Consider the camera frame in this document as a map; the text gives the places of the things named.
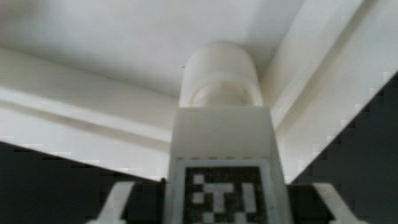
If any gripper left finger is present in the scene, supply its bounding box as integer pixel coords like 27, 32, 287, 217
86, 181, 136, 224

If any white leg with tag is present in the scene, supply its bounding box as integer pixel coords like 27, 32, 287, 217
164, 42, 294, 224

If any white square tabletop part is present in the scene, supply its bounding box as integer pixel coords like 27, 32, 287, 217
0, 0, 398, 179

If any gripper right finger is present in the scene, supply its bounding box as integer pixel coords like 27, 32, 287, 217
313, 183, 368, 224

